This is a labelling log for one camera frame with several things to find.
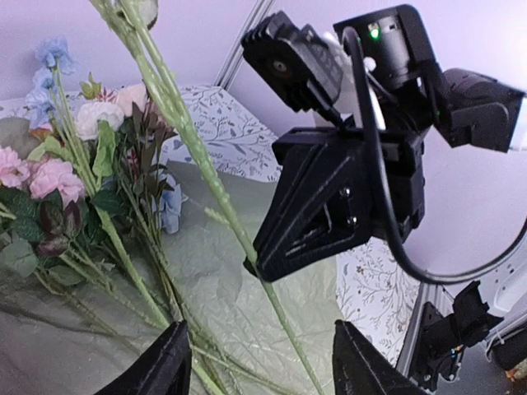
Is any bunch of mixed flowers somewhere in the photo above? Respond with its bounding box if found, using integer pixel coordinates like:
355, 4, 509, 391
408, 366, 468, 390
0, 36, 231, 395

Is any black right camera cable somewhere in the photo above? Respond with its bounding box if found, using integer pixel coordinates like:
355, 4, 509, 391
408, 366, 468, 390
341, 26, 527, 287

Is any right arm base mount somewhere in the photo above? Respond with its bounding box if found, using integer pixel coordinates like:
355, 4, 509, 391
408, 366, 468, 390
397, 281, 503, 393

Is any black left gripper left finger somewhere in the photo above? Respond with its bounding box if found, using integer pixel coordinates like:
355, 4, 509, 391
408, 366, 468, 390
96, 321, 192, 395

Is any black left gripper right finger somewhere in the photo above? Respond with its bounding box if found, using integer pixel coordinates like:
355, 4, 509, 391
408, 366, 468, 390
332, 320, 424, 395

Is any right aluminium frame post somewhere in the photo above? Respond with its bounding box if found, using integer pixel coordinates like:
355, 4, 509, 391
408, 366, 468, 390
216, 0, 275, 90

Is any white flower stem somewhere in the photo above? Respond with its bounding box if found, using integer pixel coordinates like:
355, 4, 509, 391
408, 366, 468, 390
88, 0, 326, 395

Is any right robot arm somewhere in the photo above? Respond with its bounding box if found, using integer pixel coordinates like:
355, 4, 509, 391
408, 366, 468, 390
240, 4, 526, 375

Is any green tissue paper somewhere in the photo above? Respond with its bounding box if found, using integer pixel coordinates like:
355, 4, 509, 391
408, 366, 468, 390
1, 162, 341, 394

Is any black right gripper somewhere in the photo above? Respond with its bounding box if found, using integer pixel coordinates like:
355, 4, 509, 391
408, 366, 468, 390
245, 4, 526, 282

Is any blue flower stem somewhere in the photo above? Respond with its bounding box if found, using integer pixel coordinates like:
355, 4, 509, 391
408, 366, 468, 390
26, 37, 76, 129

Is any floral patterned table mat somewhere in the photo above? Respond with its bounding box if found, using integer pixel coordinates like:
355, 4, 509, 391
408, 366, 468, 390
0, 84, 421, 371

